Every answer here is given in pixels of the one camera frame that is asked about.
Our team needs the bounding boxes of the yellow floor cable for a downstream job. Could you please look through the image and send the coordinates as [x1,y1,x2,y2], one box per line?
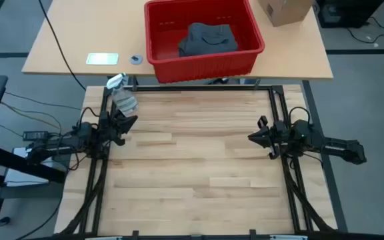
[0,101,63,133]

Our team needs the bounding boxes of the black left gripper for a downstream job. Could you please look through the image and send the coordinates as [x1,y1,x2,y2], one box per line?
[99,109,139,147]

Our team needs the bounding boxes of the long black hanging cable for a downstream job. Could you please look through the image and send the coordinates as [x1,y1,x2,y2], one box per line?
[37,0,87,91]

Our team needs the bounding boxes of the dark grey garment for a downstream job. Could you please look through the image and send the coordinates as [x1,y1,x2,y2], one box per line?
[177,22,239,57]

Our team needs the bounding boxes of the black floor equipment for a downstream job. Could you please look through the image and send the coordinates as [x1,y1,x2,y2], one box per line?
[315,0,384,29]

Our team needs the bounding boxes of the light wooden desk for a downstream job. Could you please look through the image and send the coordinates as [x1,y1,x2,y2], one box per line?
[21,0,334,81]

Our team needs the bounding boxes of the red plastic bin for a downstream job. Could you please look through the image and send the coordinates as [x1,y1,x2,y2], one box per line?
[143,0,265,84]

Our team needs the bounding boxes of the grey metal box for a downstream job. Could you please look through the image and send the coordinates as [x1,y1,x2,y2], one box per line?
[4,146,71,187]

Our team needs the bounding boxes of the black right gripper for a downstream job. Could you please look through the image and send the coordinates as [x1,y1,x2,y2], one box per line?
[247,115,292,160]

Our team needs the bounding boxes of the clear spray bottle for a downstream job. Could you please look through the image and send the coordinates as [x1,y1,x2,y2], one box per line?
[106,72,139,117]

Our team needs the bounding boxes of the thin black floor cable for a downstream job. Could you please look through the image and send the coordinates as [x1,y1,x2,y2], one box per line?
[3,91,82,111]

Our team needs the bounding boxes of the cardboard box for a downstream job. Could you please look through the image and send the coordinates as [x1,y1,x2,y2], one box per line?
[257,0,315,27]

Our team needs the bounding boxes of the black power adapter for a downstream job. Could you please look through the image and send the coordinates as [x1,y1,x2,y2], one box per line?
[22,131,49,141]

